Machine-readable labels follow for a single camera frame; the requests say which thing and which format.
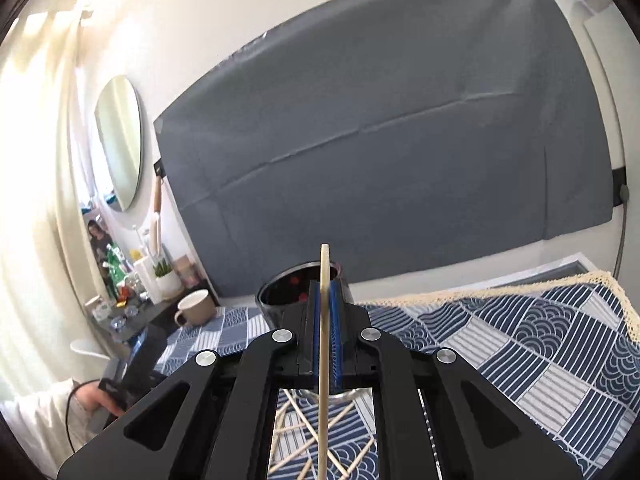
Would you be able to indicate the oval wall mirror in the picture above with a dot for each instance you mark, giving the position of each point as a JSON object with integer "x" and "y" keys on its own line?
{"x": 118, "y": 117}

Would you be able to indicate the person's left hand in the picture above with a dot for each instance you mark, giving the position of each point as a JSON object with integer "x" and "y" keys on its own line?
{"x": 91, "y": 397}

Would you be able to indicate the black side shelf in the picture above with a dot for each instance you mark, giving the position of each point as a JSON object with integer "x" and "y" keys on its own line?
{"x": 125, "y": 329}

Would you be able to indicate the wooden chopstick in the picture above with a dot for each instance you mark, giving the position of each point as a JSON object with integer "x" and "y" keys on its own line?
{"x": 324, "y": 360}

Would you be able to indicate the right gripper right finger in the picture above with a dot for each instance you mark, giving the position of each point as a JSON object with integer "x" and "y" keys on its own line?
{"x": 436, "y": 417}

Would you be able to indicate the wooden hairbrush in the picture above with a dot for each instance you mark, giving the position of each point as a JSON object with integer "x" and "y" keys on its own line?
{"x": 155, "y": 236}

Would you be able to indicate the white lotion bottle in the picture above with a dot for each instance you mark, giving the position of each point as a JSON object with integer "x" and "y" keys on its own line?
{"x": 144, "y": 269}

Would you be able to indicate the grey cloth backdrop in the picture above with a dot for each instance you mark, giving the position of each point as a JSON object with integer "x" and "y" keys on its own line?
{"x": 406, "y": 134}

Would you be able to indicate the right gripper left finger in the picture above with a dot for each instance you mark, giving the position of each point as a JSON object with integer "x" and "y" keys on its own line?
{"x": 213, "y": 418}

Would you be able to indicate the black cylindrical utensil holder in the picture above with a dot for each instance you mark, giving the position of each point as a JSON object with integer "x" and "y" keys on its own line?
{"x": 291, "y": 301}

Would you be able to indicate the small potted plant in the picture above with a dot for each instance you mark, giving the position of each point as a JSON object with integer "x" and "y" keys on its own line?
{"x": 167, "y": 280}

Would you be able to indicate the blue white patterned tablecloth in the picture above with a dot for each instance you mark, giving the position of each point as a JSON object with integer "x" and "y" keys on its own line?
{"x": 562, "y": 354}

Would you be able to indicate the beige ceramic mug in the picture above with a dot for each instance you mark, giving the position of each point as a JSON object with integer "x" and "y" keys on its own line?
{"x": 195, "y": 309}

